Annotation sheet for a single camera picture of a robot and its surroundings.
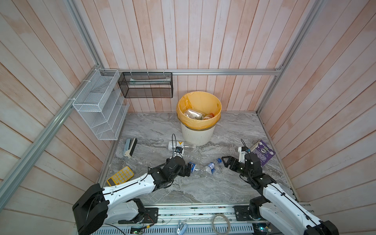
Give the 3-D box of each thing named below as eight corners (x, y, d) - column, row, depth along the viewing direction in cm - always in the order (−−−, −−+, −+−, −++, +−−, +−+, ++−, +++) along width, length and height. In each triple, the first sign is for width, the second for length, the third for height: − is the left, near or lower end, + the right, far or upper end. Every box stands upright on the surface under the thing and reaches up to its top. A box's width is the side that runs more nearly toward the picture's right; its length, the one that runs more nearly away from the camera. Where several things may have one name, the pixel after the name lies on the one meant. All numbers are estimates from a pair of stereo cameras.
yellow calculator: (111, 190, 84) (110, 189, 82) (107, 181, 87) (106, 179, 85) (134, 174, 89) (133, 173, 88) (129, 166, 93) (128, 165, 91)
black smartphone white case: (123, 158, 96) (121, 155, 93) (128, 140, 105) (127, 137, 102) (132, 158, 96) (131, 155, 93) (137, 140, 105) (135, 137, 102)
